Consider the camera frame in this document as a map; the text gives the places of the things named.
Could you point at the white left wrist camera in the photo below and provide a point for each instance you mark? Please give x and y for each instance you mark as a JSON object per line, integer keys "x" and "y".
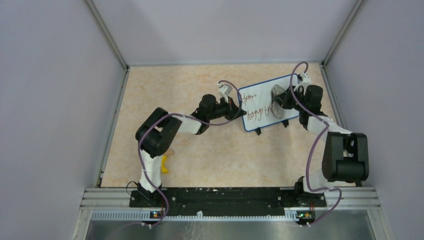
{"x": 224, "y": 89}

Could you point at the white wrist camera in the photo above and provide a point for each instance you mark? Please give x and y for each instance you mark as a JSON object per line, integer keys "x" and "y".
{"x": 224, "y": 89}
{"x": 304, "y": 79}

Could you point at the left aluminium corner post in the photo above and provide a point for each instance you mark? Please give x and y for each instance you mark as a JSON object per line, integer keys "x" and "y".
{"x": 106, "y": 33}

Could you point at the blue-framed small whiteboard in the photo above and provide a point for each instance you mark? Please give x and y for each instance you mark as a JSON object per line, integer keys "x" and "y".
{"x": 256, "y": 100}

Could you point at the tan wooden block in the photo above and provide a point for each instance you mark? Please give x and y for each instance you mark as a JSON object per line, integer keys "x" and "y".
{"x": 169, "y": 152}

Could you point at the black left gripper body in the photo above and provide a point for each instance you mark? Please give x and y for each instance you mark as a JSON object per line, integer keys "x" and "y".
{"x": 224, "y": 109}

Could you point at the black whiteboard foot clip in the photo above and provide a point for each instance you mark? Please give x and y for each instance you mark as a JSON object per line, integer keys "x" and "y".
{"x": 258, "y": 131}

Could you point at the aluminium corner post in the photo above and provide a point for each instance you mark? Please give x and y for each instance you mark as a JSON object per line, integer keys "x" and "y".
{"x": 357, "y": 7}
{"x": 106, "y": 33}

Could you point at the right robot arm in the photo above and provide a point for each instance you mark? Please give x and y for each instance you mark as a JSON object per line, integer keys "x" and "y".
{"x": 346, "y": 154}

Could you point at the yellow toy block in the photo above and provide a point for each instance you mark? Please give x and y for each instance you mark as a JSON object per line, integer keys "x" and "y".
{"x": 163, "y": 168}

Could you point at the white slotted cable duct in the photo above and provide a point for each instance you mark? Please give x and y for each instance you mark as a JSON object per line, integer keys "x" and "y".
{"x": 147, "y": 216}

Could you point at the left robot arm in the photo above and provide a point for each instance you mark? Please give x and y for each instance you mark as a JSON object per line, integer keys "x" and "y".
{"x": 155, "y": 136}

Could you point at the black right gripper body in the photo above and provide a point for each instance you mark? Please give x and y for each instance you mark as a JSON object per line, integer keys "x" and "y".
{"x": 294, "y": 104}

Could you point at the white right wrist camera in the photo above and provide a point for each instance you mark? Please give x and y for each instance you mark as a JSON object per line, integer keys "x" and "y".
{"x": 304, "y": 79}

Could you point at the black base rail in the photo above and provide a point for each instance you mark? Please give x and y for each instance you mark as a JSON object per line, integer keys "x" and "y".
{"x": 227, "y": 201}

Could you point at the grey oval whiteboard eraser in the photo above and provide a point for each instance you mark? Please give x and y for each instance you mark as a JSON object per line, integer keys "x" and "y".
{"x": 277, "y": 111}

